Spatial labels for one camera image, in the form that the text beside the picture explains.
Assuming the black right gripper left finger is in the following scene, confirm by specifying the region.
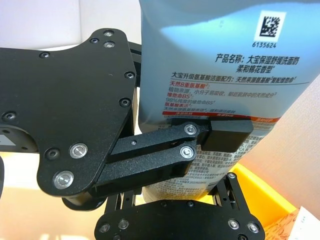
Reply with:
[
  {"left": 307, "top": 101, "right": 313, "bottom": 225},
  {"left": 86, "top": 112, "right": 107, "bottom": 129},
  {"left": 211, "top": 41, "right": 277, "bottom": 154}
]
[{"left": 106, "top": 187, "right": 143, "bottom": 209}]

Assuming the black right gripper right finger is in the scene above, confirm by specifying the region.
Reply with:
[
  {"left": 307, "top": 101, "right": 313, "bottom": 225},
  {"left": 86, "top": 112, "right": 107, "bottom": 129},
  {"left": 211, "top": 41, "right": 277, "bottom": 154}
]
[{"left": 211, "top": 171, "right": 248, "bottom": 209}]

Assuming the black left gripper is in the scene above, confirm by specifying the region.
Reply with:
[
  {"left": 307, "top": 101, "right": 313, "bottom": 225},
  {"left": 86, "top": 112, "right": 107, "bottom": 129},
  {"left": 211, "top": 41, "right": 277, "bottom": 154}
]
[{"left": 0, "top": 28, "right": 139, "bottom": 199}]

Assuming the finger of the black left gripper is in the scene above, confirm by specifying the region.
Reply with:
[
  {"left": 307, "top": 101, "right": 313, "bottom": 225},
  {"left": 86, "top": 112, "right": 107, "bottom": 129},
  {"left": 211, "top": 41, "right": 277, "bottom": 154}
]
[
  {"left": 128, "top": 41, "right": 143, "bottom": 89},
  {"left": 94, "top": 118, "right": 254, "bottom": 199}
]

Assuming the blue-grey squeeze tube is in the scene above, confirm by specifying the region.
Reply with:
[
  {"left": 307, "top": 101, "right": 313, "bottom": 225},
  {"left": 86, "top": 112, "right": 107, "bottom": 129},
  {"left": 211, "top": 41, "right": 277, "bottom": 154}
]
[{"left": 138, "top": 0, "right": 320, "bottom": 204}]

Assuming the yellow plastic bin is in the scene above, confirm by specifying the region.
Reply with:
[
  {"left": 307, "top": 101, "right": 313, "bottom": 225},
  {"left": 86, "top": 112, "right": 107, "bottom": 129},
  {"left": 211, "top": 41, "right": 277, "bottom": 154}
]
[{"left": 199, "top": 163, "right": 299, "bottom": 226}]

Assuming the orange patterned box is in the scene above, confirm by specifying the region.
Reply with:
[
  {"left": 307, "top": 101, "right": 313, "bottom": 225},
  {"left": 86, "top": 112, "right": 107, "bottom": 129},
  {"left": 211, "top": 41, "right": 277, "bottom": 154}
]
[{"left": 261, "top": 209, "right": 320, "bottom": 240}]

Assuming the white paper sheet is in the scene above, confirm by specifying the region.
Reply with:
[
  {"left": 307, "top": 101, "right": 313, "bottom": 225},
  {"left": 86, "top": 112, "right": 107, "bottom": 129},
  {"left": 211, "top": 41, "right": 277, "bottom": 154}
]
[{"left": 296, "top": 205, "right": 320, "bottom": 240}]

